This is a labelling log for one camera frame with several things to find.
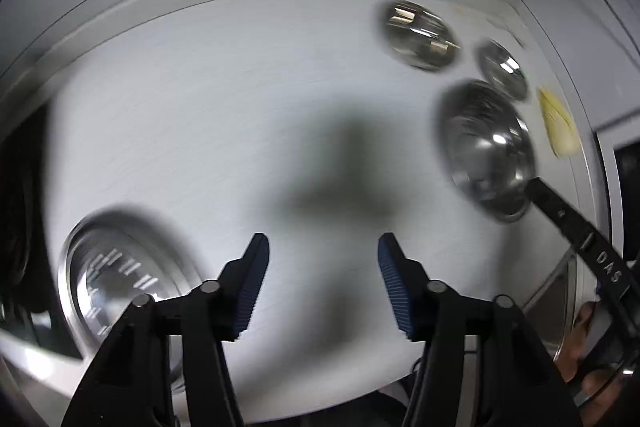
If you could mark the person's right hand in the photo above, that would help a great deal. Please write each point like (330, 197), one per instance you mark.
(580, 337)

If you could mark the large steel bowl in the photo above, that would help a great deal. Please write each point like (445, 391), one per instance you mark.
(485, 142)

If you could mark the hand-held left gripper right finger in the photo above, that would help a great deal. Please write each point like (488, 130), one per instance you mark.
(392, 277)

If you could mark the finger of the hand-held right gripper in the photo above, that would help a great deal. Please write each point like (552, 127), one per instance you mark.
(552, 204)

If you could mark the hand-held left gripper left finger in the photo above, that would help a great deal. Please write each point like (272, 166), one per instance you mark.
(252, 272)

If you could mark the large steel pot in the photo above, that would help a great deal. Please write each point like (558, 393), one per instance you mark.
(110, 257)

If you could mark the small steel bowl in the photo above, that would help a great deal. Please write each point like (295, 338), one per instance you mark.
(502, 69)

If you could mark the medium steel bowl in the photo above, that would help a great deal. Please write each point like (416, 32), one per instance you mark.
(417, 34)

